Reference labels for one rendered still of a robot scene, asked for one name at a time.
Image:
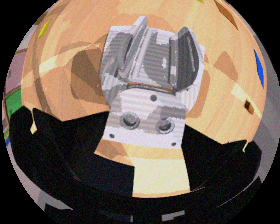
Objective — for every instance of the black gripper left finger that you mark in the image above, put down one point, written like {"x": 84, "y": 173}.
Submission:
{"x": 75, "y": 139}

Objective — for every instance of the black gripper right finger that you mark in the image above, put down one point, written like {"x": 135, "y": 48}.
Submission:
{"x": 204, "y": 156}

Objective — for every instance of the orange flat square plate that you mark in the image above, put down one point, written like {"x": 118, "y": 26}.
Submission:
{"x": 226, "y": 13}

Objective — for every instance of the blue flat rectangular plate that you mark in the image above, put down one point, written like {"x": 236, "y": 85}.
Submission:
{"x": 259, "y": 70}

